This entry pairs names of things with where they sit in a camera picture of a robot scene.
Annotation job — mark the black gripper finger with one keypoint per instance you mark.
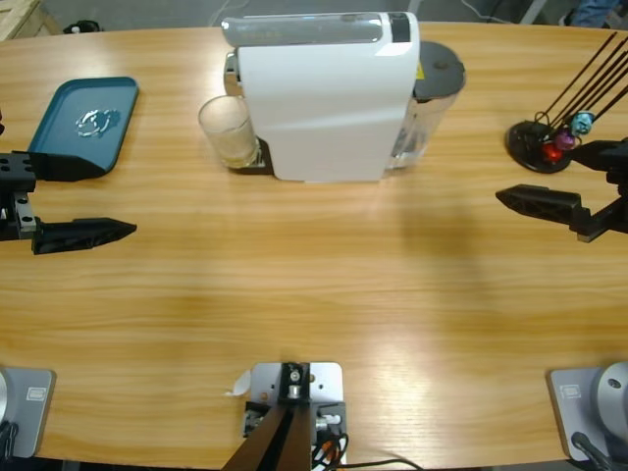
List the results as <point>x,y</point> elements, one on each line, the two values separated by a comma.
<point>78,235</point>
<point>539,201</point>
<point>68,168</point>
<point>601,154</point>

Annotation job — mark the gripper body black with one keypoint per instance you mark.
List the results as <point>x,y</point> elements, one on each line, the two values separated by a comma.
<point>611,211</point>
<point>17,186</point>

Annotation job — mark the clear drinking glass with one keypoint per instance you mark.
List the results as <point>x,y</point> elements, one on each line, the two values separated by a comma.
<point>228,127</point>

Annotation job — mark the blue coffee capsule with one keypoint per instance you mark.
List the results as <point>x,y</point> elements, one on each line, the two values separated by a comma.
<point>584,122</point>

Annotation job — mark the purple coffee capsule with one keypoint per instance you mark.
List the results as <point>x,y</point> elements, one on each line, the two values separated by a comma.
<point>564,140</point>

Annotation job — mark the red coffee capsule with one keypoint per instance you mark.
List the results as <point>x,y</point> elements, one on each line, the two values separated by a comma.
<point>553,153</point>

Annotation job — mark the white capsule coffee machine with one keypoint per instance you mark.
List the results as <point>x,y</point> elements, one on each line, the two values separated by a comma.
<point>319,108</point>

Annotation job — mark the teal plastic tray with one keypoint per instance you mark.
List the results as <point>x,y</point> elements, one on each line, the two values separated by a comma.
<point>73,122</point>

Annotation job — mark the black capsule holder with rods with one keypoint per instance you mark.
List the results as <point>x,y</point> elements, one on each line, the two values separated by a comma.
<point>527,147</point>

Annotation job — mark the person in blue jeans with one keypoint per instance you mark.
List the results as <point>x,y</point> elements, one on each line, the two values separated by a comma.
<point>596,12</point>

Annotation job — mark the small black floor object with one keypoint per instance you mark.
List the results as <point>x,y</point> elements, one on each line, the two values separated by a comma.
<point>86,26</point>

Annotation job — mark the grey metal furniture leg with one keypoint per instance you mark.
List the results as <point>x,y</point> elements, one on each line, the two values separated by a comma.
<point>534,10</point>

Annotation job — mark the light wooden pallet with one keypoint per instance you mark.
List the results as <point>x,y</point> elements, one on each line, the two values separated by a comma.
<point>19,15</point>

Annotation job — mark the clear water tank dark lid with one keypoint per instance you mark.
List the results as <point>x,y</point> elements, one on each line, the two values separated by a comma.
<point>439,68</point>

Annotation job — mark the white paper tab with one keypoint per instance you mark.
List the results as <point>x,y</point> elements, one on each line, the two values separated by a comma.
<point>241,382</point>

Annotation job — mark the orange plastic clip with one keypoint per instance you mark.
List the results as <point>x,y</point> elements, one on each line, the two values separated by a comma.
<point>328,447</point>

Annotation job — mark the arm grey base plate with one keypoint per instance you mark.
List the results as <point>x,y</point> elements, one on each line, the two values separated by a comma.
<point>34,412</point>
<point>579,417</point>

